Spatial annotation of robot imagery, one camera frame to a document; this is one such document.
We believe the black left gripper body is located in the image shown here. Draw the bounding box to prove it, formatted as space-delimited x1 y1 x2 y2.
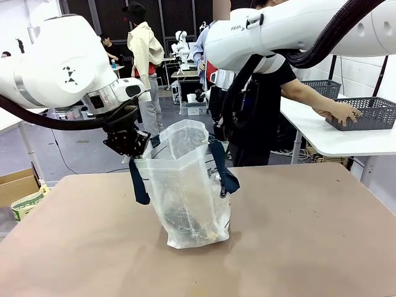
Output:
103 105 140 134

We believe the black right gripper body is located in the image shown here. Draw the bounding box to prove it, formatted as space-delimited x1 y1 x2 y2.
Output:
238 81 260 132

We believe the white navy-handled shopping bag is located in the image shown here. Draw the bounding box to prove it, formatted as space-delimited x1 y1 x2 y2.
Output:
128 119 241 249

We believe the dark grey plastic basket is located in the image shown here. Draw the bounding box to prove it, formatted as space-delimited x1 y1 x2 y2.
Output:
301 79 342 100
325 97 396 131

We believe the person's left forearm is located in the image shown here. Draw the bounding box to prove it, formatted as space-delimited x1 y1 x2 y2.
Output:
304 88 332 118

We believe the person's left hand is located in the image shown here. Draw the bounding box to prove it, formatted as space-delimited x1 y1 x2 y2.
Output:
321 101 363 127

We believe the person in black clothes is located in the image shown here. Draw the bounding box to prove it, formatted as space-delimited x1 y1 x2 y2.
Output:
228 0 299 168

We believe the clear plastic storage bin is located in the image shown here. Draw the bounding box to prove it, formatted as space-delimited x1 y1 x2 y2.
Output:
52 106 81 120
179 101 208 116

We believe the background person black shirt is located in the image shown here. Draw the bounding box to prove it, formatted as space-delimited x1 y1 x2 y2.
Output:
99 33 124 67

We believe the background work table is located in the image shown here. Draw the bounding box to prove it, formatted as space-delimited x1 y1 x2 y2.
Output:
171 70 199 93

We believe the mannequin red shirt blue jacket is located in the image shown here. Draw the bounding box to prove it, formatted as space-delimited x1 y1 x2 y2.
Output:
193 0 231 91

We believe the mannequin in beige hoodie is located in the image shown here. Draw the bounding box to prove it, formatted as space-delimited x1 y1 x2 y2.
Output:
122 1 165 137

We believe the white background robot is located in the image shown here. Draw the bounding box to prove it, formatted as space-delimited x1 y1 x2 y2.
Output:
171 30 189 71

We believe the white side table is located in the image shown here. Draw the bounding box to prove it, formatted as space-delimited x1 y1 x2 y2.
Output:
280 95 396 186

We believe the brown cardboard box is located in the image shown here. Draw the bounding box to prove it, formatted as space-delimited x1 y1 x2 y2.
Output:
0 168 41 207

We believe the white table with leg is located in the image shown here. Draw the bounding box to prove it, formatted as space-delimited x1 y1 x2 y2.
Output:
0 106 52 183

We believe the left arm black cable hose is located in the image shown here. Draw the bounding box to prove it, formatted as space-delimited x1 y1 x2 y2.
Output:
0 94 140 131

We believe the white cable bundle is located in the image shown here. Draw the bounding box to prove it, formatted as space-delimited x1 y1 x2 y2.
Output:
269 147 310 161

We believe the black floor cable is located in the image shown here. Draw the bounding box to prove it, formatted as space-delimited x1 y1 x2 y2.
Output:
51 128 131 174

